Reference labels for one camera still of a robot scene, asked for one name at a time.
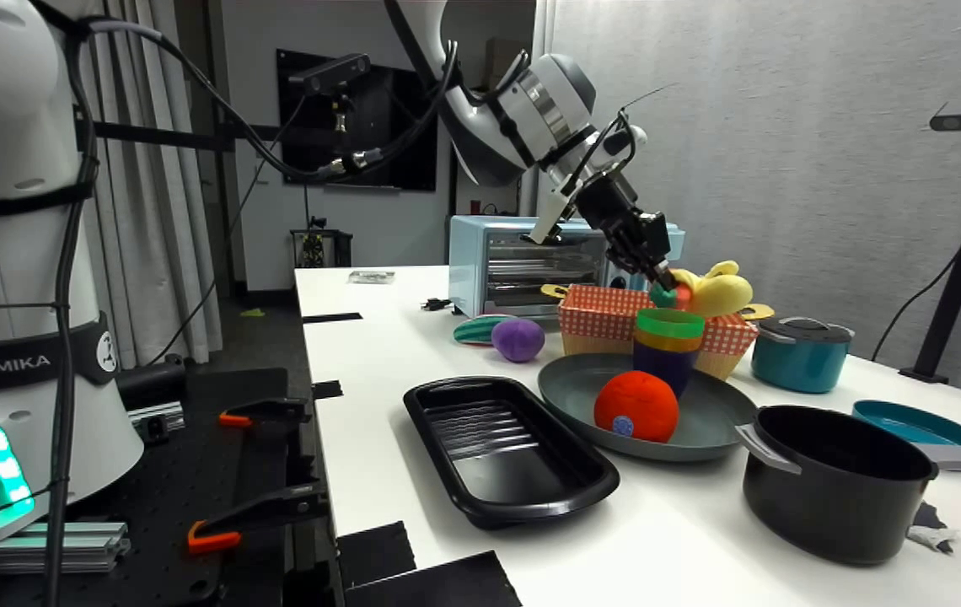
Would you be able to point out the teal cooking pot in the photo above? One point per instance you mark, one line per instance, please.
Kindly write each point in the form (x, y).
(801, 350)

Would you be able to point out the orange red plush ball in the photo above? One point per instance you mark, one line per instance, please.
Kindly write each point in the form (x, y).
(640, 407)

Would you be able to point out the wall monitor screen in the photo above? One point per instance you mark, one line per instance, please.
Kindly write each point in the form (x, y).
(353, 108)

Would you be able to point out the light blue toy toaster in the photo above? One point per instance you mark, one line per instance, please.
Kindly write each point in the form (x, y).
(495, 264)

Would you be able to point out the black cooking pot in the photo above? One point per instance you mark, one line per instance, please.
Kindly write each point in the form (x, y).
(831, 484)

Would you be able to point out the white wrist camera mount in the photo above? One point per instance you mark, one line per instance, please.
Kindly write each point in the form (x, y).
(583, 175)

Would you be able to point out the orange checkered basket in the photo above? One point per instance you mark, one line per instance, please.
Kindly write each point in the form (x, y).
(614, 320)

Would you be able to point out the purple plush ball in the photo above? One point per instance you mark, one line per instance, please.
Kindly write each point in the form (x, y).
(517, 339)

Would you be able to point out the blue flat pan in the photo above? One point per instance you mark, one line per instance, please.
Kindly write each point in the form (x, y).
(933, 431)

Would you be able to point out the black plastic tray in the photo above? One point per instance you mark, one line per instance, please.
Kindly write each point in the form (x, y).
(499, 456)

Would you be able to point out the robot base with label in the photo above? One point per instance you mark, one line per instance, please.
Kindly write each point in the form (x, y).
(62, 423)

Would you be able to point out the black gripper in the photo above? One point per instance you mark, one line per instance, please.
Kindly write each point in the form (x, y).
(634, 236)

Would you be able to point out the grey round plate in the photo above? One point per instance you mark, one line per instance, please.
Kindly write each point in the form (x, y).
(707, 430)

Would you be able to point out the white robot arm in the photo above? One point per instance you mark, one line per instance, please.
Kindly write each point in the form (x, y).
(541, 118)

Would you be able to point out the rainbow stacking cups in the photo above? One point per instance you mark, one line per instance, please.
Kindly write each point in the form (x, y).
(667, 344)

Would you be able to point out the orange handled clamp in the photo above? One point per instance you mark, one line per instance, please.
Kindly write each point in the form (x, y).
(279, 506)

